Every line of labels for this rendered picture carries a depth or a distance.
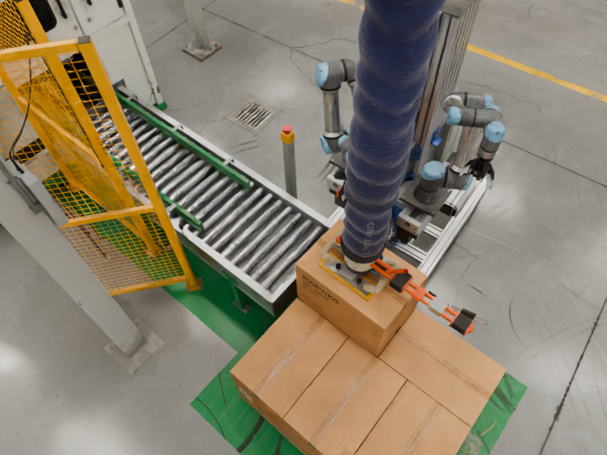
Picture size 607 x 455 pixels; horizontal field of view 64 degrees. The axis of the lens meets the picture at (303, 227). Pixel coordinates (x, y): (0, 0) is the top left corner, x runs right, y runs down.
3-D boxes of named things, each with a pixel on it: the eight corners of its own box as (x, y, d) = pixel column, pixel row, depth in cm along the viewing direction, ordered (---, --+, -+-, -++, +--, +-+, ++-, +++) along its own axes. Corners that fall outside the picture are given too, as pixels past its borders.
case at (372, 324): (297, 295, 297) (294, 264, 264) (337, 253, 314) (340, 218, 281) (377, 357, 275) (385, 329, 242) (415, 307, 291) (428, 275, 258)
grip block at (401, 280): (387, 284, 244) (388, 279, 240) (398, 272, 249) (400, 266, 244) (401, 294, 241) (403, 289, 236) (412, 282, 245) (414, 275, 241)
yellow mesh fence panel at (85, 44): (84, 312, 354) (-139, 78, 180) (85, 301, 359) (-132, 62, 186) (202, 289, 362) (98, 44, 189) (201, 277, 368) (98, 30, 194)
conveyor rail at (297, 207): (124, 105, 420) (116, 88, 404) (128, 102, 422) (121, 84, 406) (333, 246, 333) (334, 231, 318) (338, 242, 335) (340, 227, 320)
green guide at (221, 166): (109, 97, 404) (106, 88, 396) (119, 90, 408) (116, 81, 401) (248, 190, 344) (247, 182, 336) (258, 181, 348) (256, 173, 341)
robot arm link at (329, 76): (350, 154, 280) (347, 63, 244) (324, 160, 278) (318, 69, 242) (342, 143, 289) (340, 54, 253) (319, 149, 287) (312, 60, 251)
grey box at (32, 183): (36, 206, 224) (2, 162, 199) (46, 199, 226) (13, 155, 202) (60, 228, 217) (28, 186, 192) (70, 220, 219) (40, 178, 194)
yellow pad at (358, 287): (318, 264, 263) (318, 260, 259) (329, 253, 267) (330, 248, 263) (368, 302, 250) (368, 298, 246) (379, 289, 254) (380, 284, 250)
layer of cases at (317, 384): (238, 391, 305) (228, 371, 272) (334, 283, 347) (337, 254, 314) (397, 534, 260) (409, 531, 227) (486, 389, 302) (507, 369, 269)
